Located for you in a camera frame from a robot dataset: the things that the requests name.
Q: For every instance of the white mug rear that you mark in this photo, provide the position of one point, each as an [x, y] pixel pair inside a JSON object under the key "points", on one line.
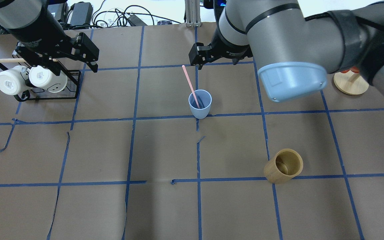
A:
{"points": [[43, 78]]}

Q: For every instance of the wooden cup tree stand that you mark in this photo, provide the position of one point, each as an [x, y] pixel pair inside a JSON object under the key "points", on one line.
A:
{"points": [[350, 83]]}

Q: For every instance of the wooden rack handle rod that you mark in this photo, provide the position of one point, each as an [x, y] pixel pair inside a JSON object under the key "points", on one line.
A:
{"points": [[15, 60]]}

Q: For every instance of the black wire mug rack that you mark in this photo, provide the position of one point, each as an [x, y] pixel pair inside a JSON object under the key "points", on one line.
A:
{"points": [[70, 92]]}

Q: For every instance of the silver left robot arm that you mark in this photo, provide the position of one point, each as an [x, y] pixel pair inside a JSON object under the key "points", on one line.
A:
{"points": [[42, 38]]}

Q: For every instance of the light blue cup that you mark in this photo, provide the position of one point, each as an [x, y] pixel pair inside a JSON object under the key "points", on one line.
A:
{"points": [[200, 103]]}

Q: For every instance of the white mug front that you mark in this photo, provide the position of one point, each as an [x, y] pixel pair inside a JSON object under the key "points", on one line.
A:
{"points": [[13, 81]]}

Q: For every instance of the white mug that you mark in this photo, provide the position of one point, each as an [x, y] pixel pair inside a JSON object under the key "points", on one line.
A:
{"points": [[43, 78], [13, 81]]}

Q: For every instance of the orange cup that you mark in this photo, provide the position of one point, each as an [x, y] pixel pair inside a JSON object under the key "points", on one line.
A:
{"points": [[352, 69]]}

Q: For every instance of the aluminium frame post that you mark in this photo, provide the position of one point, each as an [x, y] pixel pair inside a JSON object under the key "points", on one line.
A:
{"points": [[193, 13]]}

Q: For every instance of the black power adapter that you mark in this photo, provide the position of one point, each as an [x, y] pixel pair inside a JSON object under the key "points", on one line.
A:
{"points": [[81, 14]]}

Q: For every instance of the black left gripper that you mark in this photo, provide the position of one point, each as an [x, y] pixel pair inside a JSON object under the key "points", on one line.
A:
{"points": [[36, 37]]}

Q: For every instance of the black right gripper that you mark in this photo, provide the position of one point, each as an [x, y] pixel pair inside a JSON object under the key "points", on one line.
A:
{"points": [[229, 50]]}

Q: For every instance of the bamboo cylinder holder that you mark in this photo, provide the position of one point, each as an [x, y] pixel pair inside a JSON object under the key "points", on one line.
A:
{"points": [[284, 166]]}

